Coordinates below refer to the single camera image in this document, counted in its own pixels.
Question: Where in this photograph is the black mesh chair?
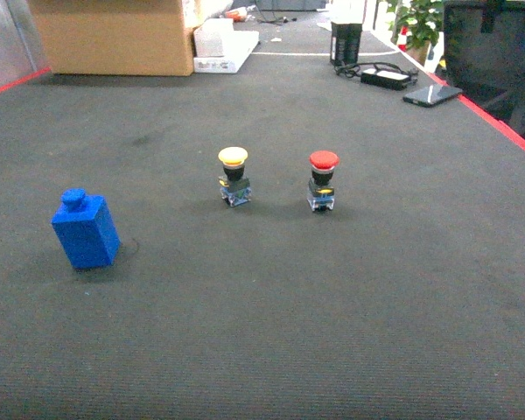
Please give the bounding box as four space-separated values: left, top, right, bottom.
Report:
443 1 525 139

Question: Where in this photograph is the yellow mushroom push button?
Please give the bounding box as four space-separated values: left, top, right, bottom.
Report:
218 146 252 207

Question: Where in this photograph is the blue block part with knob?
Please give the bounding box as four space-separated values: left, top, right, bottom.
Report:
51 188 120 270

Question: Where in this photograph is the red mushroom push button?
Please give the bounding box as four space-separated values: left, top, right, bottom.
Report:
307 150 340 212

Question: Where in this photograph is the brown cardboard box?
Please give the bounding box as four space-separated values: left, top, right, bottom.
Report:
28 1 193 76

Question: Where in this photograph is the black power cable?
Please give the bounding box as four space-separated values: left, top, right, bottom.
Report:
333 61 419 87

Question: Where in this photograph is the black power adapter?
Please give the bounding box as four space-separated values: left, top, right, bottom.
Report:
360 69 413 91

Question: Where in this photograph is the green potted plant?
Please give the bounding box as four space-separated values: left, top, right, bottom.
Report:
387 0 444 65

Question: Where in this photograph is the black smartphone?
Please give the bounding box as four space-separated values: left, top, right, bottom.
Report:
402 84 463 108

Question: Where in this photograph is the black tall box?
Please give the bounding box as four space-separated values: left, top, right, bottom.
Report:
330 21 362 67

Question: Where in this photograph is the white flat box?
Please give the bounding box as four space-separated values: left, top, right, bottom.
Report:
193 18 260 74

